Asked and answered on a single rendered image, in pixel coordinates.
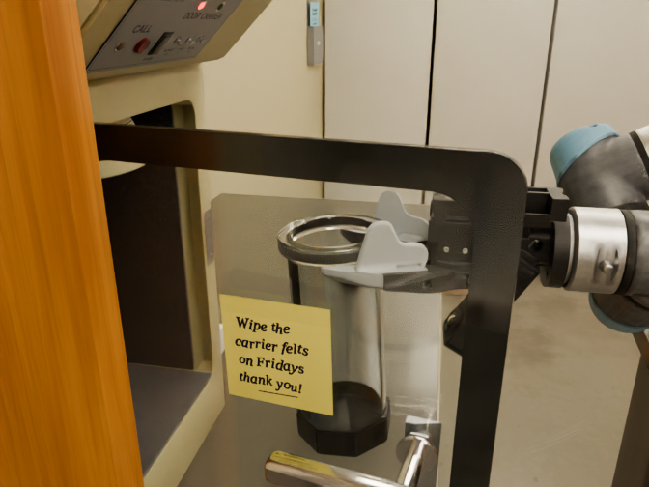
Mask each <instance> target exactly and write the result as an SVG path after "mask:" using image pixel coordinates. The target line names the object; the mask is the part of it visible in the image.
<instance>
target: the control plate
mask: <svg viewBox="0 0 649 487"><path fill-rule="evenodd" d="M202 1H204V0H135V1H134V3H133V4H132V5H131V7H130V8H129V9H128V11H127V13H126V14H125V15H124V17H123V18H122V19H121V21H120V22H119V23H118V25H117V26H116V27H115V29H114V30H113V32H112V33H111V34H110V36H109V37H108V38H107V40H106V41H105V42H104V44H103V45H102V46H101V48H100V49H99V51H98V52H97V54H96V55H95V56H94V58H93V59H92V60H91V62H90V63H89V64H88V66H87V67H86V73H91V72H104V71H111V70H117V69H124V68H131V67H138V66H145V65H151V64H158V63H165V62H172V61H179V60H185V59H192V58H195V57H196V56H197V55H198V54H199V53H200V51H201V50H202V49H203V48H204V47H205V45H206V44H207V43H208V42H209V41H210V39H211V38H212V37H213V36H214V34H215V33H216V32H217V31H218V30H219V28H220V27H221V26H222V25H223V24H224V22H225V21H226V20H227V19H228V18H229V16H230V15H231V14H232V13H233V12H234V10H235V9H236V8H237V7H238V5H239V4H240V3H241V2H242V0H206V1H207V3H206V4H205V6H204V7H203V8H202V9H201V10H199V11H197V10H196V9H197V7H198V5H199V4H200V3H201V2H202ZM222 2H225V4H224V6H223V8H222V9H221V10H219V11H218V12H217V11H216V8H217V7H218V5H219V4H220V3H222ZM164 32H174V34H173V35H172V37H171V38H170V40H169V41H168V42H167V43H166V45H165V46H164V47H163V48H162V49H161V50H160V51H159V52H158V54H155V55H147V54H148V53H149V52H150V50H151V49H152V48H153V46H154V45H155V44H156V42H157V41H158V40H159V39H160V37H161V36H162V35H163V33H164ZM202 35H204V38H203V40H204V43H200V42H198V43H197V42H196V41H197V39H198V38H199V37H200V36H202ZM179 36H181V37H182V39H181V41H182V42H183V44H182V45H180V46H178V44H175V45H174V44H173V42H174V40H175V39H176V38H178V37H179ZM190 36H193V39H192V40H194V44H192V45H190V43H185V41H186V40H187V39H188V38H189V37H190ZM144 38H148V39H149V40H150V45H149V46H148V47H147V49H146V50H144V51H143V52H142V53H139V54H137V53H135V52H134V50H133V49H134V48H135V46H136V45H137V44H138V43H139V42H140V41H141V40H142V39H144ZM121 41H126V42H127V43H126V45H125V46H124V48H123V49H121V50H120V51H118V52H115V51H114V49H115V47H116V45H117V44H118V43H120V42H121Z"/></svg>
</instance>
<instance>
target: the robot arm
mask: <svg viewBox="0 0 649 487"><path fill-rule="evenodd" d="M550 165H551V168H552V171H553V174H554V177H555V179H556V186H557V187H535V186H529V187H528V194H527V201H526V209H525V217H524V224H523V231H522V246H521V253H520V261H519V268H518V275H517V283H516V291H515V298H514V302H515V301H516V299H517V298H518V297H519V296H520V295H521V294H522V293H523V291H524V290H525V289H526V288H527V287H528V286H529V285H530V284H531V282H532V281H533V280H534V279H535V278H536V277H537V276H538V275H539V274H540V278H541V282H542V285H543V286H544V287H551V288H561V287H563V288H564V289H565V290H566V291H577V292H589V296H588V298H589V304H590V307H591V310H592V312H593V314H594V315H595V316H596V318H597V319H598V320H599V321H600V322H601V323H602V324H604V325H605V326H606V327H608V328H610V329H613V330H616V331H619V332H625V333H639V332H641V331H644V330H646V329H649V206H648V204H647V200H649V126H647V127H644V128H641V129H637V130H634V131H632V132H629V133H626V134H624V135H621V136H620V135H619V133H617V132H615V130H614V128H613V127H612V126H610V125H607V124H594V125H592V126H590V127H589V126H583V127H580V128H577V129H574V130H572V131H570V132H568V133H567V134H565V135H564V136H562V137H561V138H560V139H559V140H558V141H557V142H556V143H555V144H554V145H553V147H552V149H551V151H550ZM535 240H537V241H535ZM538 266H539V267H538Z"/></svg>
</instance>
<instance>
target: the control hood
mask: <svg viewBox="0 0 649 487"><path fill-rule="evenodd" d="M134 1H135V0H76V5H77V11H78V19H79V26H80V33H81V40H82V46H83V53H84V60H85V67H87V66H88V64H89V63H90V62H91V60H92V59H93V58H94V56H95V55H96V54H97V52H98V51H99V49H100V48H101V46H102V45H103V44H104V42H105V41H106V40H107V38H108V37H109V36H110V34H111V33H112V32H113V30H114V29H115V27H116V26H117V25H118V23H119V22H120V21H121V19H122V18H123V17H124V15H125V14H126V13H127V11H128V9H129V8H130V7H131V5H132V4H133V3H134ZM271 1H272V0H242V2H241V3H240V4H239V5H238V7H237V8H236V9H235V10H234V12H233V13H232V14H231V15H230V16H229V18H228V19H227V20H226V21H225V22H224V24H223V25H222V26H221V27H220V28H219V30H218V31H217V32H216V33H215V34H214V36H213V37H212V38H211V39H210V41H209V42H208V43H207V44H206V45H205V47H204V48H203V49H202V50H201V51H200V53H199V54H198V55H197V56H196V57H195V58H192V59H185V60H179V61H172V62H165V63H158V64H151V65H145V66H138V67H131V68H124V69H117V70H111V71H104V72H91V73H87V81H90V80H96V79H102V78H108V77H114V76H120V75H126V74H132V73H138V72H148V71H154V70H161V69H167V68H173V67H178V66H184V65H190V64H196V63H202V62H208V61H214V60H219V59H220V58H224V56H225V55H226V54H227V53H228V52H229V51H230V49H231V48H232V47H233V46H234V45H235V44H236V42H237V41H238V40H239V39H240V38H241V36H242V35H243V34H244V33H245V32H246V31H247V29H248V28H249V27H250V26H251V25H252V24H253V22H254V21H255V20H256V19H257V18H258V17H259V15H260V14H261V13H262V12H263V11H264V10H265V8H266V7H267V6H268V5H269V4H270V2H271Z"/></svg>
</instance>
